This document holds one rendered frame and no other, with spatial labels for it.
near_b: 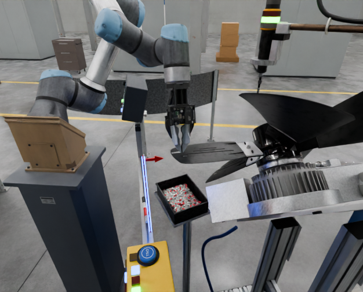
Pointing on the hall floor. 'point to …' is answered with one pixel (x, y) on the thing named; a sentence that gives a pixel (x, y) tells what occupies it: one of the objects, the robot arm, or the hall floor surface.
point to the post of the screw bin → (187, 256)
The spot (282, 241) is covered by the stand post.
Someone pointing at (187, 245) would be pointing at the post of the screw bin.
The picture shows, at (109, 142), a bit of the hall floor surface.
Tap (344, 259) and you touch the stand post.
